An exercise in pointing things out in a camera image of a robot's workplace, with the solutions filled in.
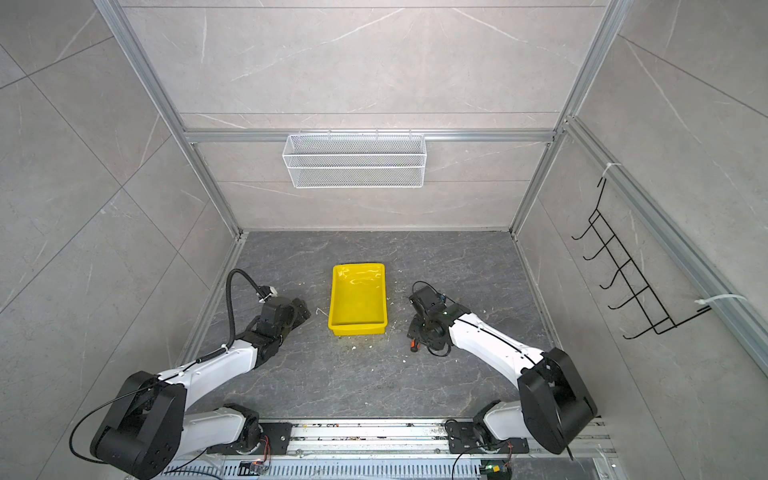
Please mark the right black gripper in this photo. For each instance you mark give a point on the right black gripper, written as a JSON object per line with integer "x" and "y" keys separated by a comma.
{"x": 413, "y": 331}

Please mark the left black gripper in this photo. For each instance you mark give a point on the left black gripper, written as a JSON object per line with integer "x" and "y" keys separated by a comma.
{"x": 299, "y": 310}

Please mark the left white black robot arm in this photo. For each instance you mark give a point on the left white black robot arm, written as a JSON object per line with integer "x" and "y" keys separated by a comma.
{"x": 149, "y": 423}

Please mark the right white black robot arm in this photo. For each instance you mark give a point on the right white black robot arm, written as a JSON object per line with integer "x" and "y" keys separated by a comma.
{"x": 554, "y": 404}

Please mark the yellow plastic bin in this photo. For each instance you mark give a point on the yellow plastic bin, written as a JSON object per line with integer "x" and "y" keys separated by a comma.
{"x": 358, "y": 305}

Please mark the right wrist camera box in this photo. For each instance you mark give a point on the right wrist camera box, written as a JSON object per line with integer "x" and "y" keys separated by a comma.
{"x": 426, "y": 301}

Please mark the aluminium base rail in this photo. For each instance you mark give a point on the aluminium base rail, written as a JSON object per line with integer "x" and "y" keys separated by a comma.
{"x": 401, "y": 449}

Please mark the white wire mesh basket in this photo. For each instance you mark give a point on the white wire mesh basket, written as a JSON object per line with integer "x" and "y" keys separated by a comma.
{"x": 366, "y": 160}

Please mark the black wire hook rack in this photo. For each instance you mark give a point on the black wire hook rack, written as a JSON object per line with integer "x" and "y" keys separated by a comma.
{"x": 657, "y": 318}

